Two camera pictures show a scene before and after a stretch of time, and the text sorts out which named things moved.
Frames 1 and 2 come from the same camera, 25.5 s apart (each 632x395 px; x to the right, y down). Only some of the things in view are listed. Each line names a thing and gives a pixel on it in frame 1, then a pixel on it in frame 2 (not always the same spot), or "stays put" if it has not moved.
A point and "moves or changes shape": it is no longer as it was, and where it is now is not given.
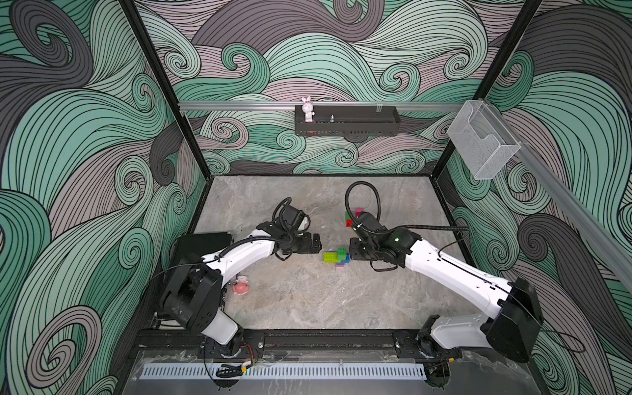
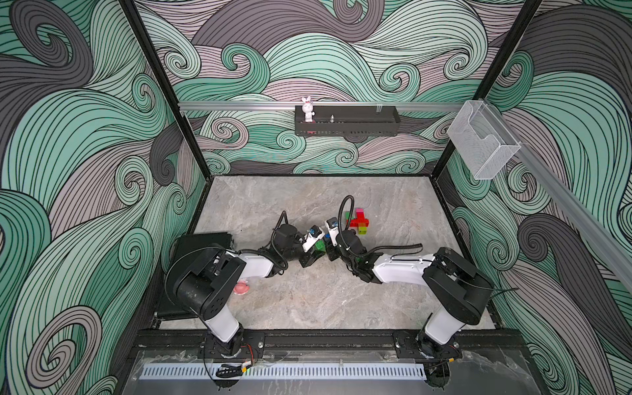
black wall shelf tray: x=348 y=121 stays put
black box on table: x=202 y=243 stays put
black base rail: x=182 y=346 stays put
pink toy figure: x=241 y=287 stays put
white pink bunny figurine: x=307 y=108 stays put
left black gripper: x=305 y=248 to x=309 y=260
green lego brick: x=342 y=253 moves or changes shape
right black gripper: x=353 y=247 to x=330 y=251
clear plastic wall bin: x=481 y=140 stays put
